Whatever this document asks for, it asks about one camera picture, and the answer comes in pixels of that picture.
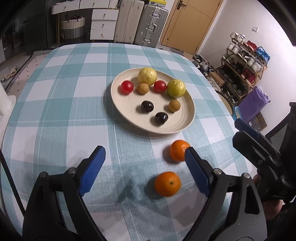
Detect beige suitcase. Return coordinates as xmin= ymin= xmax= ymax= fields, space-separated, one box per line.
xmin=114 ymin=0 xmax=144 ymax=44

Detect white drawer desk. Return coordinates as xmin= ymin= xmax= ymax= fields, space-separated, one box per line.
xmin=52 ymin=1 xmax=119 ymax=41

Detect yellow-green guava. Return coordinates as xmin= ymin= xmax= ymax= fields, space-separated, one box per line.
xmin=167 ymin=79 xmax=186 ymax=98
xmin=137 ymin=67 xmax=158 ymax=86

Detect purple plastic bag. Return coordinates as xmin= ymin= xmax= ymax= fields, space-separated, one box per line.
xmin=238 ymin=86 xmax=270 ymax=123

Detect metal shoe rack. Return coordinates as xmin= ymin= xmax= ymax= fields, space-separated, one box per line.
xmin=216 ymin=32 xmax=270 ymax=106

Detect brown longan front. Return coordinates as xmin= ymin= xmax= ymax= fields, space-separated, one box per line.
xmin=168 ymin=99 xmax=181 ymax=113

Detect orange mandarin back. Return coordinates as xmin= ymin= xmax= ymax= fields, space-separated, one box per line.
xmin=170 ymin=140 xmax=191 ymax=162

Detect orange mandarin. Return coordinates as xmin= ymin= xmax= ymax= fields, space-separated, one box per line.
xmin=170 ymin=140 xmax=191 ymax=162
xmin=154 ymin=172 xmax=182 ymax=197

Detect brown longan back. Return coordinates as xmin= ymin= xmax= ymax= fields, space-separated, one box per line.
xmin=137 ymin=83 xmax=149 ymax=95

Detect round stool beige top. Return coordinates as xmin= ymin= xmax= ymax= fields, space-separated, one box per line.
xmin=216 ymin=91 xmax=234 ymax=116

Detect woven laundry basket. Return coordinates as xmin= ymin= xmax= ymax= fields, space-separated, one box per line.
xmin=61 ymin=15 xmax=86 ymax=40

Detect red tomato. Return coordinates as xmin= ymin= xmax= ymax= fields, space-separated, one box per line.
xmin=154 ymin=80 xmax=167 ymax=93
xmin=120 ymin=80 xmax=134 ymax=95

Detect teal checkered tablecloth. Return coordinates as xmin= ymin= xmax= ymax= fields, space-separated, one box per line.
xmin=2 ymin=43 xmax=252 ymax=240

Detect stacked shoe boxes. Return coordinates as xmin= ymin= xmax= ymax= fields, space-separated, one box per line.
xmin=144 ymin=0 xmax=167 ymax=6

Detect dark plum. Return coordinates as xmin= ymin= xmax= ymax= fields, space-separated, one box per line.
xmin=154 ymin=112 xmax=169 ymax=125
xmin=140 ymin=100 xmax=154 ymax=113

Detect cream round plate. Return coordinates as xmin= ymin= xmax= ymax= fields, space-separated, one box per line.
xmin=110 ymin=68 xmax=195 ymax=135

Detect wooden door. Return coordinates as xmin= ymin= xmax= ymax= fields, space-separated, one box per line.
xmin=161 ymin=0 xmax=223 ymax=54

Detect orange mandarin front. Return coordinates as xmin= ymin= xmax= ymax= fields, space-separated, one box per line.
xmin=154 ymin=172 xmax=182 ymax=197

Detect white paper towel roll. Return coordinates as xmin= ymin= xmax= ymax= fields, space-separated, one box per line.
xmin=0 ymin=84 xmax=11 ymax=115

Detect shoes on floor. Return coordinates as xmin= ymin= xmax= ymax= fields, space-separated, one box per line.
xmin=192 ymin=54 xmax=215 ymax=76

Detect white side table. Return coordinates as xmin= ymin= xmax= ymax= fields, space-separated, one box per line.
xmin=0 ymin=94 xmax=17 ymax=144

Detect person's right hand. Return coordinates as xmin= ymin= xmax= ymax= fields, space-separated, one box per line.
xmin=252 ymin=174 xmax=284 ymax=220

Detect silver grey suitcase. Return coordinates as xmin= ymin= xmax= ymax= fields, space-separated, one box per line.
xmin=133 ymin=4 xmax=169 ymax=48

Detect brown longan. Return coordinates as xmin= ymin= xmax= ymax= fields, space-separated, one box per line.
xmin=168 ymin=99 xmax=181 ymax=113
xmin=137 ymin=83 xmax=149 ymax=95

